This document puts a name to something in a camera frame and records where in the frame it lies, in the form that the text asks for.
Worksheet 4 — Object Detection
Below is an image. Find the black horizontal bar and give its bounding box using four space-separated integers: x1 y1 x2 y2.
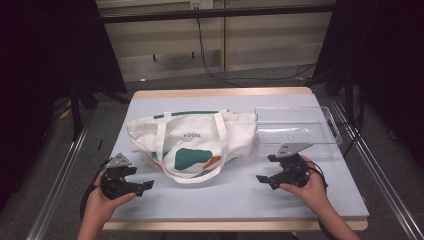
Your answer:
99 3 337 24

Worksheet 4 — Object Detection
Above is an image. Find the wall power outlet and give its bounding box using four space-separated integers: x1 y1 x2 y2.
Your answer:
189 0 214 10

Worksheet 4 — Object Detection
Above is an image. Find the left hand-held gripper cable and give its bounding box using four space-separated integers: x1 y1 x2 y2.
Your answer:
79 159 113 223

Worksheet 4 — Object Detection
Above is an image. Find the right hand-held gripper cable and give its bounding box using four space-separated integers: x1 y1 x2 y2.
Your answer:
304 159 329 191

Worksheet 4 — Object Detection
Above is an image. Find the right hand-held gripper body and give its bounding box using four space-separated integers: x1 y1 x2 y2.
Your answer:
267 142 314 189

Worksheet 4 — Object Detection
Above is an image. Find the metal floor rail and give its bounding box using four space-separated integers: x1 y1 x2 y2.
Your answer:
25 109 98 240
329 97 424 240

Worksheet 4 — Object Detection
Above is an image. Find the black curtain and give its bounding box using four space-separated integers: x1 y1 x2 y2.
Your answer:
0 0 128 211
313 0 424 168

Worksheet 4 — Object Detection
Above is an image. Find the white canvas tote bag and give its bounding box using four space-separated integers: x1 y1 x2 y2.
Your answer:
126 108 259 185

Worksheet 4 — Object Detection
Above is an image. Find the person's right hand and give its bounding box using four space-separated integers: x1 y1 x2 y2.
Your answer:
279 154 329 214

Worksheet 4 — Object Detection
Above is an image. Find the black stand pole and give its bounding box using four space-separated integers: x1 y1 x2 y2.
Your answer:
68 84 84 141

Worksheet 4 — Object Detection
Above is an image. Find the long black wall cable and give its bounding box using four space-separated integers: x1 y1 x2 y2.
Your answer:
195 17 317 88

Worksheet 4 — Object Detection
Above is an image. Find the person's left hand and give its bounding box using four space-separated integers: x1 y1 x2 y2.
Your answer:
82 170 138 231

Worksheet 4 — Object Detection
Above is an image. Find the wooden wall post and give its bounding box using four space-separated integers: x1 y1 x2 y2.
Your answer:
219 0 228 72

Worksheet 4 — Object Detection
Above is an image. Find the clear plastic tray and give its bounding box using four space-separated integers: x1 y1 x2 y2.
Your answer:
254 105 344 158

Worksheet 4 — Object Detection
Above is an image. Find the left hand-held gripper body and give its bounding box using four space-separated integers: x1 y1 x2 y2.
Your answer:
100 152 145 201

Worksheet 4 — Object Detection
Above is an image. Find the hand-held gripper cable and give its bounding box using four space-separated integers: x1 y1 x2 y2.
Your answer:
79 159 113 223
304 159 329 191

